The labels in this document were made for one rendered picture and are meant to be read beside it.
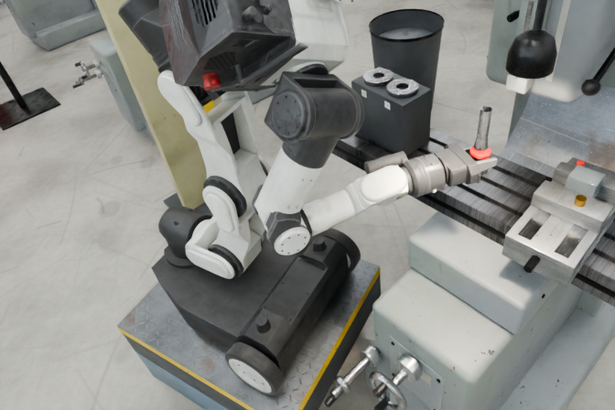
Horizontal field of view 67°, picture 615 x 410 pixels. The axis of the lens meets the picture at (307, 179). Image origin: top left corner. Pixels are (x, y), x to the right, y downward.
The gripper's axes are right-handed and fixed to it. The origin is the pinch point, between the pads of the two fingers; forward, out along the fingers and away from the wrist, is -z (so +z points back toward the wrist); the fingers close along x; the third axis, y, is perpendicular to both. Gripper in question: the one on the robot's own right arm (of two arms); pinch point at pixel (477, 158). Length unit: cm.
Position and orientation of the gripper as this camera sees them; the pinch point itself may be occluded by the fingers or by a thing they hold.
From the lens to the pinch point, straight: 116.3
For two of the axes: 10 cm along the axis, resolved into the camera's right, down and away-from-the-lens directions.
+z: -9.5, 2.8, -1.5
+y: 1.2, 7.5, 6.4
